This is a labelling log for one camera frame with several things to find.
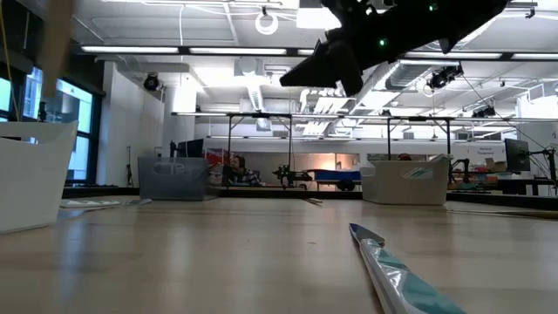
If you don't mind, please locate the black overhead camera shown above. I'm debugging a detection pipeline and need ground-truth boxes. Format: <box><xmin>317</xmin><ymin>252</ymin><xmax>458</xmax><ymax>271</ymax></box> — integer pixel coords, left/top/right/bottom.
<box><xmin>426</xmin><ymin>64</ymin><xmax>465</xmax><ymax>91</ymax></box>
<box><xmin>142</xmin><ymin>72</ymin><xmax>160</xmax><ymax>92</ymax></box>

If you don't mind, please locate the white plastic tray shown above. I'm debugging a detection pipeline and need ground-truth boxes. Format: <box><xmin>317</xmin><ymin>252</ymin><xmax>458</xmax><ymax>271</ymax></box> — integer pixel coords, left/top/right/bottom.
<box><xmin>0</xmin><ymin>120</ymin><xmax>79</xmax><ymax>235</ymax></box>

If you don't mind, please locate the black metal rig frame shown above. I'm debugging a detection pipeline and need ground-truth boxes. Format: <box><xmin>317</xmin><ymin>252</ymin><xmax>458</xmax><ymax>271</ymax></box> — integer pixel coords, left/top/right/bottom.
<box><xmin>226</xmin><ymin>112</ymin><xmax>294</xmax><ymax>188</ymax></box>
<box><xmin>385</xmin><ymin>115</ymin><xmax>453</xmax><ymax>184</ymax></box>

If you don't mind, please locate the teal handled silver utensil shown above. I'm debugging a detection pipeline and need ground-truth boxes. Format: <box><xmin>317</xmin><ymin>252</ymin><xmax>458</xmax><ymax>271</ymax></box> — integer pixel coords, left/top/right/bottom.
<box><xmin>401</xmin><ymin>167</ymin><xmax>435</xmax><ymax>180</ymax></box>

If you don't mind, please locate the black aluminium table frame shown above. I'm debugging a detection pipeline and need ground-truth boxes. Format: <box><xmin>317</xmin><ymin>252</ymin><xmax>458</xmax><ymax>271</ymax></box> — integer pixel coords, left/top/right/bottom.
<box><xmin>62</xmin><ymin>185</ymin><xmax>558</xmax><ymax>211</ymax></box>

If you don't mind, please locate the black framed window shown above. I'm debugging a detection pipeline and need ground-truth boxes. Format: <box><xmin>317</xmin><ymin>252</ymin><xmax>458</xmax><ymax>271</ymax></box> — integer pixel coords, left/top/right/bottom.
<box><xmin>0</xmin><ymin>65</ymin><xmax>104</xmax><ymax>184</ymax></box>

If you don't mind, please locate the black computer monitor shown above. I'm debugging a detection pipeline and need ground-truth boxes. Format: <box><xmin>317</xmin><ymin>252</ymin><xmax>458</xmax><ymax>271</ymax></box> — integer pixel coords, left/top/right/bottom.
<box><xmin>504</xmin><ymin>138</ymin><xmax>531</xmax><ymax>173</ymax></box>
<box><xmin>176</xmin><ymin>138</ymin><xmax>205</xmax><ymax>159</ymax></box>

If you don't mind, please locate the blue tray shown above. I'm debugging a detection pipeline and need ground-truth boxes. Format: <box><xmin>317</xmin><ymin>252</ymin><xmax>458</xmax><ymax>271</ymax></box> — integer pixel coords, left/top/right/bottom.
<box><xmin>314</xmin><ymin>169</ymin><xmax>362</xmax><ymax>182</ymax></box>

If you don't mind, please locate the white light bar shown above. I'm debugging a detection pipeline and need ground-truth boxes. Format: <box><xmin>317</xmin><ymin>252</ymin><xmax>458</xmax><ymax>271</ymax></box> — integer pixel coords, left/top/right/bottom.
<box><xmin>189</xmin><ymin>46</ymin><xmax>288</xmax><ymax>56</ymax></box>
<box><xmin>403</xmin><ymin>51</ymin><xmax>502</xmax><ymax>60</ymax></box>
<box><xmin>80</xmin><ymin>45</ymin><xmax>180</xmax><ymax>54</ymax></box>
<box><xmin>512</xmin><ymin>52</ymin><xmax>558</xmax><ymax>61</ymax></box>

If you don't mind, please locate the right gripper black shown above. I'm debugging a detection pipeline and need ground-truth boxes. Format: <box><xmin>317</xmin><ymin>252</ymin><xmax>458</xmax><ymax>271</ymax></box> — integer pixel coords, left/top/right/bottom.
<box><xmin>278</xmin><ymin>0</ymin><xmax>441</xmax><ymax>98</ymax></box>

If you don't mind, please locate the grey translucent bin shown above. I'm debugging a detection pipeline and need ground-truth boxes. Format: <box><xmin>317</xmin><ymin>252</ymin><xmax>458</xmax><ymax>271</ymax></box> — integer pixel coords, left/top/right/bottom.
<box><xmin>138</xmin><ymin>156</ymin><xmax>210</xmax><ymax>201</ymax></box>

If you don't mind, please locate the person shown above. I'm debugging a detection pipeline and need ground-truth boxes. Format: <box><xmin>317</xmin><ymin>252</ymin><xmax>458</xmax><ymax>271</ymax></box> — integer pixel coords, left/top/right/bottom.
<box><xmin>228</xmin><ymin>155</ymin><xmax>262</xmax><ymax>188</ymax></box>

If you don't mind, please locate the white cable coil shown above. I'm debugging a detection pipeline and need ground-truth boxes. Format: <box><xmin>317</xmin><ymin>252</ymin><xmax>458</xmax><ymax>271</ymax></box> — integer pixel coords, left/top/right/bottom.
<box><xmin>255</xmin><ymin>11</ymin><xmax>279</xmax><ymax>36</ymax></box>

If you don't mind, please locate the white plastic bin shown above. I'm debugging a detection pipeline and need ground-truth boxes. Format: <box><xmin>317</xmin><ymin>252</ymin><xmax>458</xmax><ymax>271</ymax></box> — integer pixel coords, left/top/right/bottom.
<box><xmin>360</xmin><ymin>154</ymin><xmax>454</xmax><ymax>207</ymax></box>

